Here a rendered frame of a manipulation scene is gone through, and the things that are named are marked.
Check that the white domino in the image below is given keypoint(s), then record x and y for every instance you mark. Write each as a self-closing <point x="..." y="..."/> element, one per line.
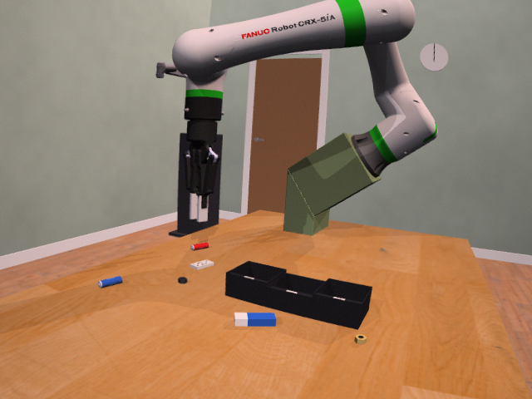
<point x="202" y="264"/>

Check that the red battery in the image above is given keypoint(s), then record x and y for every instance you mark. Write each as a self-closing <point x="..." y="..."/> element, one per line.
<point x="199" y="246"/>

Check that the blue aa battery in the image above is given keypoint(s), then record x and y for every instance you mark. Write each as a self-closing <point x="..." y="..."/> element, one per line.
<point x="109" y="282"/>

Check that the blue and white eraser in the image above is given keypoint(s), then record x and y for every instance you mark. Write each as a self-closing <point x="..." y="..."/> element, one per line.
<point x="255" y="319"/>

